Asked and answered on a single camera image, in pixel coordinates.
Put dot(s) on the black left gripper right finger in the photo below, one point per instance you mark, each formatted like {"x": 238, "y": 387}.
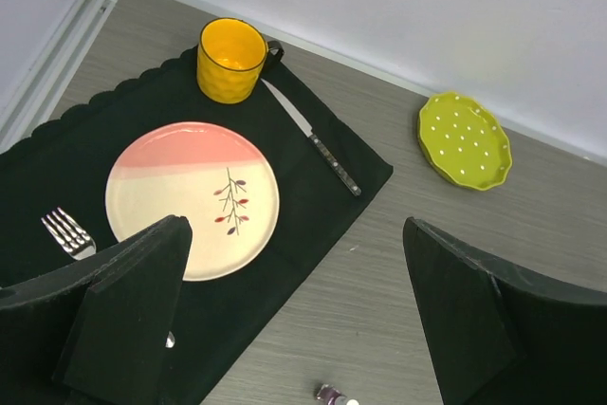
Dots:
{"x": 500, "y": 333}

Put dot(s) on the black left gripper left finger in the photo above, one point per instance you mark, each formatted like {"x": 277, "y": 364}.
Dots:
{"x": 95, "y": 332}

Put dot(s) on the purple nail polish bottle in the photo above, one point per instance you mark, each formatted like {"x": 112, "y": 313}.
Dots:
{"x": 330, "y": 395}

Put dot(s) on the silver fork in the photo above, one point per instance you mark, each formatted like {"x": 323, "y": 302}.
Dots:
{"x": 71, "y": 237}

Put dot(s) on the black cloth placemat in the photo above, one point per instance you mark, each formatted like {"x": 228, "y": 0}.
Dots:
{"x": 65, "y": 162}

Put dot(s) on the pink and cream plate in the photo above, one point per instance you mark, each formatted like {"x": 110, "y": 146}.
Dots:
{"x": 215, "y": 178}

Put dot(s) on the green polka dot dish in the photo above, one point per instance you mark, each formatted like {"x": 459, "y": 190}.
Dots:
{"x": 463, "y": 142}

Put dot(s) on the yellow ceramic mug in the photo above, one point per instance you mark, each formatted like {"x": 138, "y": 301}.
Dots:
{"x": 231, "y": 57}

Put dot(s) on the table knife with dark handle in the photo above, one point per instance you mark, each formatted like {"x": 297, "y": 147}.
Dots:
{"x": 307, "y": 129}

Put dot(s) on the aluminium frame rail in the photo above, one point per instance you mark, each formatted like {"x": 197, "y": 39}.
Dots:
{"x": 43, "y": 43}

